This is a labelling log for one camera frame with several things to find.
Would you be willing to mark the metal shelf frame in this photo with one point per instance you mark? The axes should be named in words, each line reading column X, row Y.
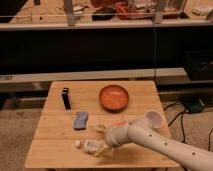
column 43, row 41

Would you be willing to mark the white paper cup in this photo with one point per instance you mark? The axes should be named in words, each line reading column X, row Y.
column 156, row 118

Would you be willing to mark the orange ceramic bowl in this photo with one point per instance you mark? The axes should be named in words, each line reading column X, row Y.
column 114, row 97

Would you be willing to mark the blue sponge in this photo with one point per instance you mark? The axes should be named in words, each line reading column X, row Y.
column 80, row 120

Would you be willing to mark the small white bottle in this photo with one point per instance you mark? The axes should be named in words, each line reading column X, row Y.
column 89, row 146

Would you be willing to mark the black power adapter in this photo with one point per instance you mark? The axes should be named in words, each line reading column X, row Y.
column 193, row 105

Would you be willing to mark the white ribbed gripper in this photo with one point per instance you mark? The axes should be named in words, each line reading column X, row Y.
column 115, row 136

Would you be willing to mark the orange toy carrot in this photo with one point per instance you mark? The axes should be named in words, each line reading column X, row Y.
column 121, row 123

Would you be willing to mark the wooden table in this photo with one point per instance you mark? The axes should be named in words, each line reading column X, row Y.
column 53, row 144

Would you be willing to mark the black rectangular block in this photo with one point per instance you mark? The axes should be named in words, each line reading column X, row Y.
column 66, row 99

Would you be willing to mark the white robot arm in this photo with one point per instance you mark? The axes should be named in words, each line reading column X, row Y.
column 141, row 132

